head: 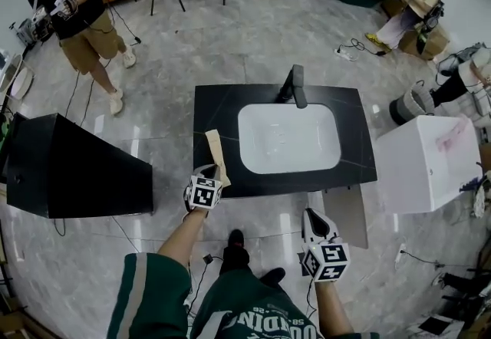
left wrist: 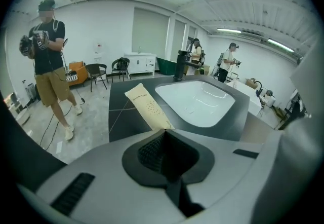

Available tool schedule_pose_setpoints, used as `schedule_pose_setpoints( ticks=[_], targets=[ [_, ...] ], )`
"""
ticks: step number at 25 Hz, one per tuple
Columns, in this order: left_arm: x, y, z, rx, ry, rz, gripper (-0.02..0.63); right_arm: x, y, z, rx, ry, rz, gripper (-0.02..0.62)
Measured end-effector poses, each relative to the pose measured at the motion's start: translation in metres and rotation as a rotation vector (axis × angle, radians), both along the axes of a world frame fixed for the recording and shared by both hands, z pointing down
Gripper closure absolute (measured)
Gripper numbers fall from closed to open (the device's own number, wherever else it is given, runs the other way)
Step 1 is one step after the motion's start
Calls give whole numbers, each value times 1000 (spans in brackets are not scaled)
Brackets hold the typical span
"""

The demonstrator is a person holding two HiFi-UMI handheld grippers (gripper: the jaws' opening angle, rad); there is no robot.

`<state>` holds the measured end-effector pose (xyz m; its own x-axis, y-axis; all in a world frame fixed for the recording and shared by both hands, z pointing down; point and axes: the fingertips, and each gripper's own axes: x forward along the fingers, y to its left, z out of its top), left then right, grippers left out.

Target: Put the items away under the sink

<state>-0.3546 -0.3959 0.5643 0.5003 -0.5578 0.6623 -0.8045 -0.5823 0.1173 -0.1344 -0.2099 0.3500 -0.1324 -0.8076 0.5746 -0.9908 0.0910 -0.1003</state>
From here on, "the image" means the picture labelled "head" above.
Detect person's black right shoe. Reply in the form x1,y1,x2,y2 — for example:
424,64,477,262
260,267,287,288

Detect person's black left shoe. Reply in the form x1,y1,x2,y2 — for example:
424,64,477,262
226,229,247,251

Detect person's left forearm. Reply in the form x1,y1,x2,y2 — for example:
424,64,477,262
157,209,210,268

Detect person's black trousers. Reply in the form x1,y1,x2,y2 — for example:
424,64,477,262
219,247,251,286

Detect person's green printed shirt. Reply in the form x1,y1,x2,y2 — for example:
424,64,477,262
106,252,381,339

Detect beige toothpaste tube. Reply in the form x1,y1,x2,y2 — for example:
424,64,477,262
204,129,232,188

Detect white sink basin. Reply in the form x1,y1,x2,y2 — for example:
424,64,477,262
237,103,342,176

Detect pink cloth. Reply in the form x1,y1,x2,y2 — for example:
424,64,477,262
435,118,475,153

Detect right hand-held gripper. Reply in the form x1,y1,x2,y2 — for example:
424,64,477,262
298,207,351,284

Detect person's black shoe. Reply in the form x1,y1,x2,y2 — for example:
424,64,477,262
226,229,247,251
260,267,287,288

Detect woven basket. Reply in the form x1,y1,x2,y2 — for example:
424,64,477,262
389,80,437,127

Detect white bathtub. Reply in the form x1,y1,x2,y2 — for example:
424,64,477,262
374,114,483,215

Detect wooden cabinet door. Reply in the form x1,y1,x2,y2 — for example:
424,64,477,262
321,183,370,250

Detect person's right forearm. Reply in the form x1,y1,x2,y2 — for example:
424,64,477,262
314,278,356,337

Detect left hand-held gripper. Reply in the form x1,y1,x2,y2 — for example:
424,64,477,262
183,163,225,212

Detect black cabinet unit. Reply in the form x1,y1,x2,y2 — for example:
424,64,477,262
5,113,154,219

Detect black-top vanity cabinet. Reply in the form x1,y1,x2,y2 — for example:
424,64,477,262
193,84,377,199

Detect cardboard box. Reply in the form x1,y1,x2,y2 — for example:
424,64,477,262
398,22,452,61

